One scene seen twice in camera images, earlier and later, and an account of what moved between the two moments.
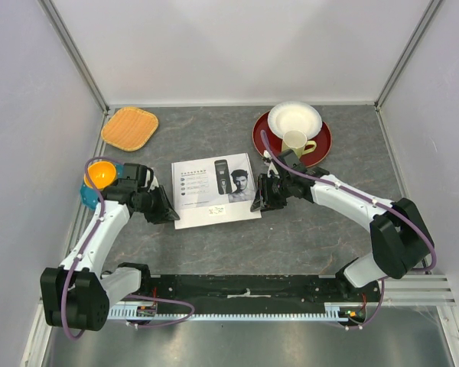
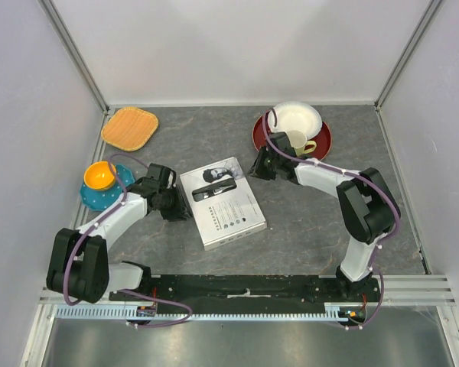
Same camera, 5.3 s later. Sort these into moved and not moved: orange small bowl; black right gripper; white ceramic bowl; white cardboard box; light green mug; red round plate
Moved: white cardboard box; black right gripper
Not moved: light green mug; red round plate; white ceramic bowl; orange small bowl
